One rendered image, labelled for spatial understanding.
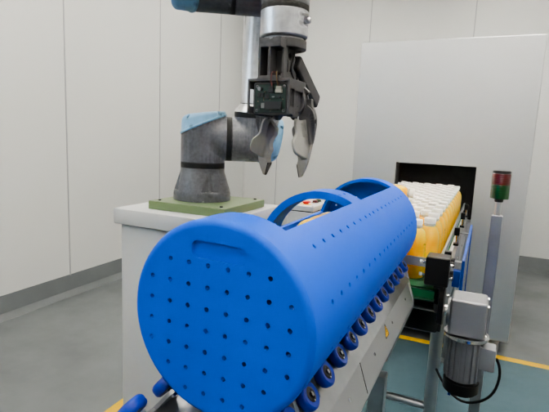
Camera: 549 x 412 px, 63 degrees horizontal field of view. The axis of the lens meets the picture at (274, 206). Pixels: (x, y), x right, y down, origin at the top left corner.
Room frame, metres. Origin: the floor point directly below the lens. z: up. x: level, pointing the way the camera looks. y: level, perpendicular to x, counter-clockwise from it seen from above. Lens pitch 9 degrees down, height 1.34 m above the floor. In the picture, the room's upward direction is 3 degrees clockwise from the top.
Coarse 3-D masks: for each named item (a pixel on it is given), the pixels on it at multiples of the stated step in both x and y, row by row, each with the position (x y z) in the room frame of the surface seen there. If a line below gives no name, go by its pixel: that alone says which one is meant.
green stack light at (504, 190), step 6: (492, 186) 1.61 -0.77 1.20; (498, 186) 1.59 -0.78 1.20; (504, 186) 1.58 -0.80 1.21; (510, 186) 1.59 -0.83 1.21; (492, 192) 1.60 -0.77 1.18; (498, 192) 1.59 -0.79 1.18; (504, 192) 1.58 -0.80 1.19; (492, 198) 1.60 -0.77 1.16; (498, 198) 1.58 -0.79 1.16; (504, 198) 1.58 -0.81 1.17
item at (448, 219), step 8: (456, 200) 2.38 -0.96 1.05; (424, 208) 1.86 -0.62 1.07; (448, 208) 2.04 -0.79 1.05; (456, 208) 2.38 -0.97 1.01; (424, 216) 1.68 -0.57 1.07; (440, 216) 1.72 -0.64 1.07; (448, 216) 1.93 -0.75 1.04; (456, 216) 2.39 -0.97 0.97; (448, 224) 1.93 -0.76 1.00; (448, 232) 1.93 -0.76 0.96
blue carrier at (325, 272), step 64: (320, 192) 0.95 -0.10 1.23; (384, 192) 1.17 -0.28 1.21; (192, 256) 0.60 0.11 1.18; (256, 256) 0.56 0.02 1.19; (320, 256) 0.62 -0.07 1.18; (384, 256) 0.89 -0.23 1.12; (192, 320) 0.60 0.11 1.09; (256, 320) 0.55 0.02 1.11; (320, 320) 0.54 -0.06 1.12; (192, 384) 0.59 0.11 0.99; (256, 384) 0.55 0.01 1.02
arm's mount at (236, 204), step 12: (156, 204) 1.12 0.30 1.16; (168, 204) 1.11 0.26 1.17; (180, 204) 1.09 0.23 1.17; (192, 204) 1.09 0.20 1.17; (204, 204) 1.10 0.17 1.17; (216, 204) 1.11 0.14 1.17; (228, 204) 1.12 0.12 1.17; (240, 204) 1.13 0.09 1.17; (252, 204) 1.18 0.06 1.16; (264, 204) 1.25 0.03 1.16
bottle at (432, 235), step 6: (426, 228) 1.50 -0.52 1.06; (432, 228) 1.49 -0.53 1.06; (426, 234) 1.49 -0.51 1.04; (432, 234) 1.48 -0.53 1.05; (438, 234) 1.49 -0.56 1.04; (426, 240) 1.48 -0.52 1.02; (432, 240) 1.48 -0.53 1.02; (438, 240) 1.49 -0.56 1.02; (426, 246) 1.48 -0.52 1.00; (432, 246) 1.48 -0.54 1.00; (426, 252) 1.48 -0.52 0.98; (432, 252) 1.48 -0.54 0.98
